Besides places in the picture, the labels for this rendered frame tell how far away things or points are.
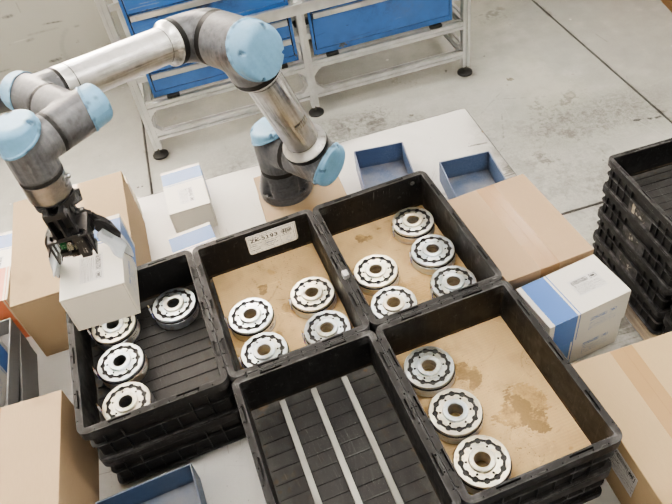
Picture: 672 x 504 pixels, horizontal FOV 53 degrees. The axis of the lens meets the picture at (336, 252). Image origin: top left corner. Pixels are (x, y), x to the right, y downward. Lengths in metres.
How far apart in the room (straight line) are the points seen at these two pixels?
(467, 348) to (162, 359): 0.67
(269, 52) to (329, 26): 1.99
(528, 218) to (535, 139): 1.68
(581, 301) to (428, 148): 0.85
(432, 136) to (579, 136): 1.30
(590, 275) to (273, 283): 0.71
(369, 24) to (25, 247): 2.13
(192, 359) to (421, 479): 0.56
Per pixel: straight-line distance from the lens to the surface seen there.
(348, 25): 3.42
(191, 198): 1.98
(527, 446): 1.34
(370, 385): 1.41
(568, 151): 3.27
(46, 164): 1.19
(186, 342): 1.57
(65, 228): 1.26
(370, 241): 1.67
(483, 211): 1.68
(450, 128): 2.21
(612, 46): 4.05
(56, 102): 1.22
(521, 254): 1.59
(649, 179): 2.41
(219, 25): 1.43
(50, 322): 1.79
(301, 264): 1.64
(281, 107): 1.53
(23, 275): 1.80
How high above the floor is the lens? 2.01
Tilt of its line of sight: 46 degrees down
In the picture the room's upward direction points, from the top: 10 degrees counter-clockwise
